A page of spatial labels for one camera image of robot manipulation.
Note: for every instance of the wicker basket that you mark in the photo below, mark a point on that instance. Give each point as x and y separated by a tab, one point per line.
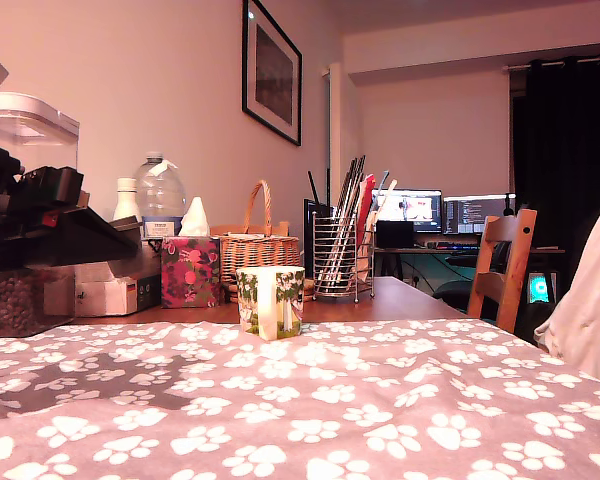
260	260

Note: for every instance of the floral print coffee mug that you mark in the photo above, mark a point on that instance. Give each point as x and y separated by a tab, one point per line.
270	305

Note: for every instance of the white paper tissue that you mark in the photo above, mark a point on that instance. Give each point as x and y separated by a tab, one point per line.
195	222

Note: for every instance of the white bottle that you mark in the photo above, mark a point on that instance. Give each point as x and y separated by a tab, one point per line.
127	200

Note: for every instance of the black curtain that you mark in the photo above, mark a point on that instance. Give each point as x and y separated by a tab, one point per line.
565	150

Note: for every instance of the black framed picture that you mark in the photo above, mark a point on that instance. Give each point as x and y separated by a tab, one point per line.
275	75

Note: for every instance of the dark office chair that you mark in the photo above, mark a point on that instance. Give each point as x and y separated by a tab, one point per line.
455	295

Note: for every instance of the clear pet food container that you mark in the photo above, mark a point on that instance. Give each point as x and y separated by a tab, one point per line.
25	120

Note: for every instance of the floral tissue box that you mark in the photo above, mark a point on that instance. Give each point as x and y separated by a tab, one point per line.
190	275

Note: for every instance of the computer tower with glowing fan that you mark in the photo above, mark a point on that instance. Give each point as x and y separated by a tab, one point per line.
540	290

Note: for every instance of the small black box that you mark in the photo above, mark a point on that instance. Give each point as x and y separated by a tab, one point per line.
395	235

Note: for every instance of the shrink-wrapped can pack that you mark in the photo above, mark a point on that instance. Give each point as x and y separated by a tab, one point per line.
105	295

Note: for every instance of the beige garment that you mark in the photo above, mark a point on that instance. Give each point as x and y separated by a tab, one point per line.
590	300

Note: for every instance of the grey paw print cloth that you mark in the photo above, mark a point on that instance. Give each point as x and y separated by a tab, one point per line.
330	400

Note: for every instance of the wooden desk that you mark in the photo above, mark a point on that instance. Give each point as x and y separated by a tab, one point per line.
410	251

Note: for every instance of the wooden chair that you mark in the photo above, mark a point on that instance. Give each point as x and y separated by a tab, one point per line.
505	260

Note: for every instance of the wooden spatula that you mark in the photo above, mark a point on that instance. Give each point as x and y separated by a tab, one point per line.
385	200

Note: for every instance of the curtain rod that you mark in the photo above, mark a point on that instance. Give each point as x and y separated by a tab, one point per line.
520	65

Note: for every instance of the large clear water bottle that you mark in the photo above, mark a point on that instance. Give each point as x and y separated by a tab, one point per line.
160	195

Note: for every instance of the backlit keyboard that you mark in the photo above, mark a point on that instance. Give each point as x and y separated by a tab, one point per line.
450	245

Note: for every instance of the computer monitor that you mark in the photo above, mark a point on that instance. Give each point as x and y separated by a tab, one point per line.
475	215
410	210

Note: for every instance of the red spatula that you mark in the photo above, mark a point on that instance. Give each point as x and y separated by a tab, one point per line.
366	200

